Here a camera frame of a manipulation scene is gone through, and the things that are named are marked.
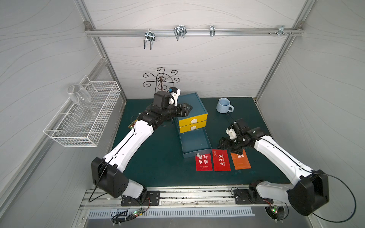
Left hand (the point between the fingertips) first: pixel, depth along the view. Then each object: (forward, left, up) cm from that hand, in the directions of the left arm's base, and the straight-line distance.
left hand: (188, 106), depth 74 cm
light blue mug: (+25, -28, -26) cm, 45 cm away
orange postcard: (-17, -33, -31) cm, 48 cm away
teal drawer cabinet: (+10, -7, -12) cm, 17 cm away
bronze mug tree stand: (+23, +18, +1) cm, 29 cm away
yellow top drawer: (0, -3, -11) cm, 11 cm away
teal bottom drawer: (-6, -4, -29) cm, 30 cm away
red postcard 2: (-16, -21, -32) cm, 42 cm away
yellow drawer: (-2, 0, -17) cm, 17 cm away
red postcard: (-18, -10, -31) cm, 37 cm away
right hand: (-15, -19, -20) cm, 31 cm away
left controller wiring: (-45, +32, -32) cm, 64 cm away
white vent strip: (-45, +40, -32) cm, 68 cm away
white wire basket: (-12, +49, 0) cm, 51 cm away
